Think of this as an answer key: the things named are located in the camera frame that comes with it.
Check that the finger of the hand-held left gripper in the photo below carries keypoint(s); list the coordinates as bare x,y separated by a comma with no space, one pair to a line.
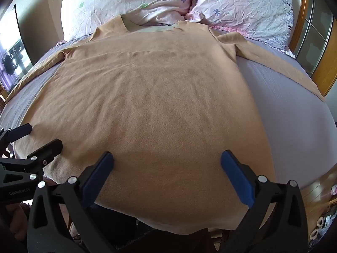
21,129
49,147

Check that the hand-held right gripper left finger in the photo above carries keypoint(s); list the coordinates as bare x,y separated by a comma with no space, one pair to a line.
98,177

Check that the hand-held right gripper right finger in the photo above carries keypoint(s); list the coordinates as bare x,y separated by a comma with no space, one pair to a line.
237,179

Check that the tan long-sleeved shirt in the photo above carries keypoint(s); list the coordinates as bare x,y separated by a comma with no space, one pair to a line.
158,105

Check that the person's left hand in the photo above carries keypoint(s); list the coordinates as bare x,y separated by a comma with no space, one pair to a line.
17,222

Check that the lavender bed sheet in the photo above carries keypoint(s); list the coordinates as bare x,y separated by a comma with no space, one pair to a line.
289,126

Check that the dark flat screen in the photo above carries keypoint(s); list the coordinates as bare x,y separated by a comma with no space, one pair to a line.
13,52

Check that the white fluffy slippers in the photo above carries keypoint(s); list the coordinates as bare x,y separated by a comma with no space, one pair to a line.
317,225

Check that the glass panel door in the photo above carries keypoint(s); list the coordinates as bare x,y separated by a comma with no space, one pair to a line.
314,37

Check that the wooden framed wardrobe door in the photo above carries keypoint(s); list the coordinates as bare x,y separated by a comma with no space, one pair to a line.
320,39

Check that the white floral pillow with tree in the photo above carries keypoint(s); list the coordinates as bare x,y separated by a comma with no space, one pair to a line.
126,2

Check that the pink floral pillow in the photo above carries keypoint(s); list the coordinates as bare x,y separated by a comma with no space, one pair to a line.
244,10

